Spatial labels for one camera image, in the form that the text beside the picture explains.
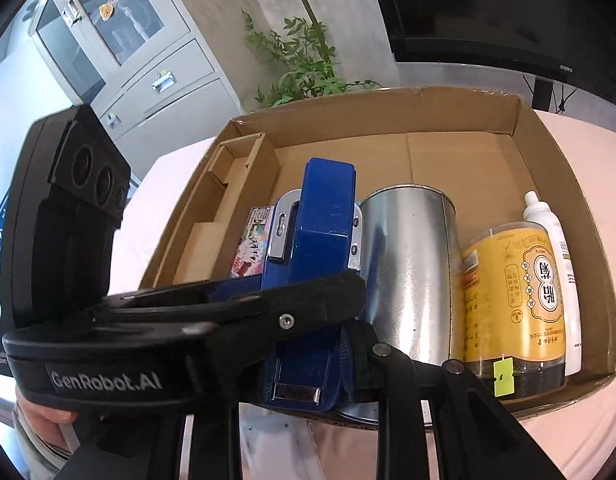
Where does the white flat box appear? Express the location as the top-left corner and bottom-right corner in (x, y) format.
(239, 404), (324, 479)

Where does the silver metal can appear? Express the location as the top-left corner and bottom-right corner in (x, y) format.
(360, 184), (464, 365)

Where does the black television screen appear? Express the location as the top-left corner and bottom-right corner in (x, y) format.
(378, 0), (616, 104)

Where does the green leafy vine plant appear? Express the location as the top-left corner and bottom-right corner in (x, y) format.
(184, 0), (382, 109)

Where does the left human hand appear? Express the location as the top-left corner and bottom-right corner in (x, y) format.
(16, 388), (78, 451)

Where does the yellow label jar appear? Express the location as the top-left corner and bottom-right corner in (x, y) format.
(462, 221), (566, 400)

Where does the white spray bottle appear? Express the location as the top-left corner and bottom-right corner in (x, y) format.
(523, 191), (582, 377)

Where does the grey filing cabinet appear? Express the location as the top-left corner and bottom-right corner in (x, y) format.
(30, 0), (243, 178)

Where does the brown cardboard box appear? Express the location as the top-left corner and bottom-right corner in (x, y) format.
(142, 87), (616, 412)

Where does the blue stapler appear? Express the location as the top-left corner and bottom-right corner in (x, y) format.
(259, 156), (365, 413)

